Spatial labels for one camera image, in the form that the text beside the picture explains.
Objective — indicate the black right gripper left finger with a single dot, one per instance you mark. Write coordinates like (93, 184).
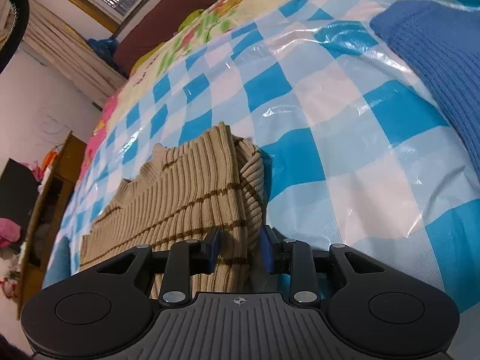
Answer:
(185, 259)

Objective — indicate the beige curtain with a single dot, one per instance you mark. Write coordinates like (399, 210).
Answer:
(68, 52)

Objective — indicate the beige striped knit sweater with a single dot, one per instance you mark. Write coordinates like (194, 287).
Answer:
(213, 181)

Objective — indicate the pink clothes pile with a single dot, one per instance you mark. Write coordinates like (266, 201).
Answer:
(9, 232)

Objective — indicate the teal folded cloth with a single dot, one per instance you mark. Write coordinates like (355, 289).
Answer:
(59, 267)

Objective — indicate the dark red headboard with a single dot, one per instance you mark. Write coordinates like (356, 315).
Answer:
(155, 27)

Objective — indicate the blue plastic bag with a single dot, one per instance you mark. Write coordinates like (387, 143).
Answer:
(105, 49)

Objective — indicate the cartoon print bed quilt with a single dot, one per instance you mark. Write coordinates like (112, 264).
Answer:
(198, 27)

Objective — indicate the blue checkered plastic sheet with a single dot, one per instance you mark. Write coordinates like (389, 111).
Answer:
(356, 149)

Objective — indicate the blue knit garment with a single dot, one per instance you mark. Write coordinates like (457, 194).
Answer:
(441, 46)

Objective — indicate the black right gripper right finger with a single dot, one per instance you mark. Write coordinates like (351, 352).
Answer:
(291, 261)

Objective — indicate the wooden side desk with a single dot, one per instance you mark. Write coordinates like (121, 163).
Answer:
(47, 215)

